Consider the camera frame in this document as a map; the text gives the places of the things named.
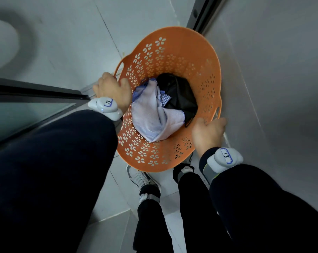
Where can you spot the person's right hand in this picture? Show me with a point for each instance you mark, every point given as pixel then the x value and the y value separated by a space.
pixel 207 135

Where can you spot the person's left hand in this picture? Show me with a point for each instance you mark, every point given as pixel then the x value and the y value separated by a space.
pixel 113 89

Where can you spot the person's right thumb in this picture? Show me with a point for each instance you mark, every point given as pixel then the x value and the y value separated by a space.
pixel 197 124

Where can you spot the person's left thumb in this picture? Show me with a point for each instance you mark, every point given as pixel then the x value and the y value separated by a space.
pixel 125 83

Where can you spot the orange plastic laundry basket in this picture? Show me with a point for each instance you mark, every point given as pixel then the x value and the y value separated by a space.
pixel 172 52

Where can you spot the person's right forearm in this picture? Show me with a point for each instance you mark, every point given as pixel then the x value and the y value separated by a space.
pixel 259 208

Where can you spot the person's left forearm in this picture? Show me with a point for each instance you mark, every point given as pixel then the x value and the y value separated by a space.
pixel 48 181

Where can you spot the white left wrist tracker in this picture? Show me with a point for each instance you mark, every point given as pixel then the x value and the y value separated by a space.
pixel 106 105

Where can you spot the white wrist tracker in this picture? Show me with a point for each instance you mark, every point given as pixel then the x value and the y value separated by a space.
pixel 223 158
pixel 106 105

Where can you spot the black garment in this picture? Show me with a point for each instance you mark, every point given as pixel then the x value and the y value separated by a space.
pixel 178 94

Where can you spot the black right shoe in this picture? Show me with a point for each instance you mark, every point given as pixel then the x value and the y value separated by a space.
pixel 185 159

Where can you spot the blue checked garment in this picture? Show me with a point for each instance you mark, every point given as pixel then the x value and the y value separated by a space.
pixel 164 98

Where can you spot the white right wrist tracker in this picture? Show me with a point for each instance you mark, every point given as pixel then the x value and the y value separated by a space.
pixel 223 158

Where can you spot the pale lavender garment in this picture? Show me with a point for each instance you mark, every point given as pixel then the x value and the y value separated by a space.
pixel 153 118

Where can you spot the white grey left sneaker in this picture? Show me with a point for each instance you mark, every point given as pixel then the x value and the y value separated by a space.
pixel 140 178

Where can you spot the white left ankle tracker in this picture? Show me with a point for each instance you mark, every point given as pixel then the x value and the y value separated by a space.
pixel 147 197

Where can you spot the person's right leg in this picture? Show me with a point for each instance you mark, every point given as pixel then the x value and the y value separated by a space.
pixel 198 213

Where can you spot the person's leg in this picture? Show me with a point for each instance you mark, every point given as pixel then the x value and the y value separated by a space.
pixel 151 223
pixel 198 213

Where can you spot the black framed glass door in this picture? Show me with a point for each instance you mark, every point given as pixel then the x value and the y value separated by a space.
pixel 30 110

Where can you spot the black door track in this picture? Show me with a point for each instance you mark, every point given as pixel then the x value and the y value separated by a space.
pixel 202 11

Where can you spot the person's left leg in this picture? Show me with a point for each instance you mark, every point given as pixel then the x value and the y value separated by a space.
pixel 151 223

